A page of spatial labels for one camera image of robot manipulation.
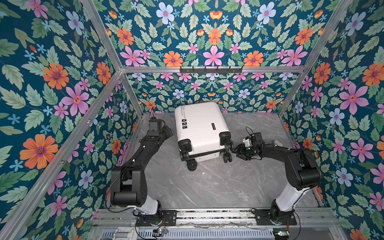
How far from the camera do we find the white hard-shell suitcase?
805 mm

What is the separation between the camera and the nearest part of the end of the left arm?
67cm

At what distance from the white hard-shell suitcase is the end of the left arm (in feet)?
0.22
